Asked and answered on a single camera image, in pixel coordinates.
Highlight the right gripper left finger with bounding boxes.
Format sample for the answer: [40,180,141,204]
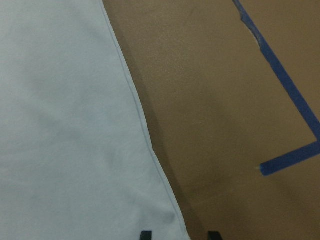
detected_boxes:
[139,230,152,240]

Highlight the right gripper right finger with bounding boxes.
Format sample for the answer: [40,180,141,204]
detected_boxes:
[208,231,223,240]

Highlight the light blue t-shirt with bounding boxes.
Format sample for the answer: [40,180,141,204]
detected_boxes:
[0,0,189,240]

